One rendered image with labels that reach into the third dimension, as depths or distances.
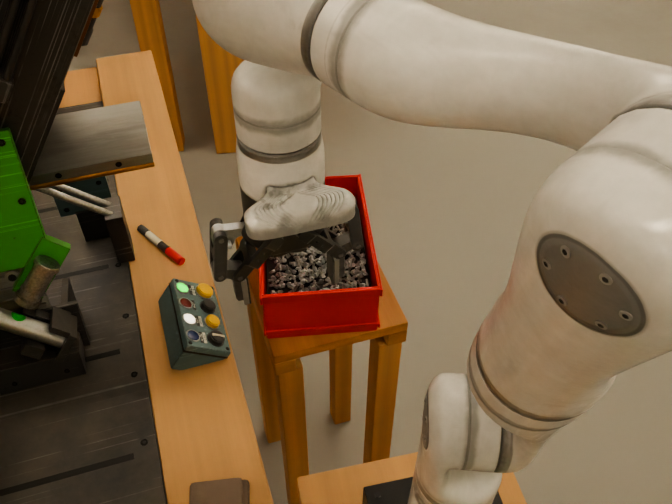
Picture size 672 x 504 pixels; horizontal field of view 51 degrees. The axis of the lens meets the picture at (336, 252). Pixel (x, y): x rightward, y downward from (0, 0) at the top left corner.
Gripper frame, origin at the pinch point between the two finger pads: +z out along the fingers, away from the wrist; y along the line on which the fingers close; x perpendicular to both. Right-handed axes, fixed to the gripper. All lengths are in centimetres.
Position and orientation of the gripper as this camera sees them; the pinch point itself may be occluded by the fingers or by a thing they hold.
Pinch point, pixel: (289, 284)
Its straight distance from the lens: 72.2
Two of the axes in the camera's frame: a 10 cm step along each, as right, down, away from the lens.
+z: 0.0, 7.0, 7.2
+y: -9.5, 2.2, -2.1
